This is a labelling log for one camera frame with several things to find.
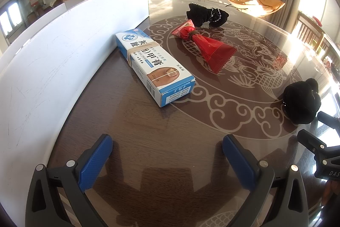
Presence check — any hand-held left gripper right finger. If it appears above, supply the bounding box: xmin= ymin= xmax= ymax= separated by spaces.
xmin=222 ymin=134 xmax=310 ymax=227

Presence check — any black beaded scrunchie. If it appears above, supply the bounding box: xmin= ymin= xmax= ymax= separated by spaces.
xmin=185 ymin=3 xmax=230 ymax=29

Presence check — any red paper card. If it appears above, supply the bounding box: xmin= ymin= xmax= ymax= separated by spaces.
xmin=275 ymin=54 xmax=289 ymax=66

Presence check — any tan rubber band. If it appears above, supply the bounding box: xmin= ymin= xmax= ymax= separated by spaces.
xmin=126 ymin=41 xmax=159 ymax=66

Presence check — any white storage box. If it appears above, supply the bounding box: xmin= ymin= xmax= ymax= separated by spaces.
xmin=0 ymin=0 xmax=149 ymax=190

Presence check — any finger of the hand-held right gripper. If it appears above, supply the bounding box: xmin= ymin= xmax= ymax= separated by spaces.
xmin=317 ymin=111 xmax=340 ymax=130
xmin=297 ymin=130 xmax=327 ymax=161

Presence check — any brown patterned desktop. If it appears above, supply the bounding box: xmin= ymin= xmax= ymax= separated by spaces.
xmin=46 ymin=0 xmax=340 ymax=227

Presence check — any blue white ointment box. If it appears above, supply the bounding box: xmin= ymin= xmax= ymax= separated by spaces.
xmin=115 ymin=28 xmax=196 ymax=108

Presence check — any red cloth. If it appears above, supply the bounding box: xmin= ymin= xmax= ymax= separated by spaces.
xmin=171 ymin=19 xmax=238 ymax=74

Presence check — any black fuzzy scrunchie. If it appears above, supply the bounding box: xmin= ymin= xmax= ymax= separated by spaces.
xmin=282 ymin=78 xmax=322 ymax=125

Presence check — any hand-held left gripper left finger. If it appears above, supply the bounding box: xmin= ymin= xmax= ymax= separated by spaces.
xmin=25 ymin=133 xmax=114 ymax=227

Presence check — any wooden dining chair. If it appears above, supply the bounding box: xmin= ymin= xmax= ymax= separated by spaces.
xmin=291 ymin=11 xmax=340 ymax=57

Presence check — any person's right hand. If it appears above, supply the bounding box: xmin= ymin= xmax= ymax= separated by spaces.
xmin=321 ymin=180 xmax=340 ymax=207

